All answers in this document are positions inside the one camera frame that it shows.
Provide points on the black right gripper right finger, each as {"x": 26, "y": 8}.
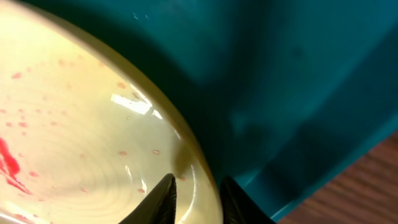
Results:
{"x": 238, "y": 207}

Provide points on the blue plastic tray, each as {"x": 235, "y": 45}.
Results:
{"x": 281, "y": 94}

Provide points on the yellow-green plate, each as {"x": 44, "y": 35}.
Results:
{"x": 85, "y": 135}

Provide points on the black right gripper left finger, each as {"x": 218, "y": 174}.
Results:
{"x": 158, "y": 207}

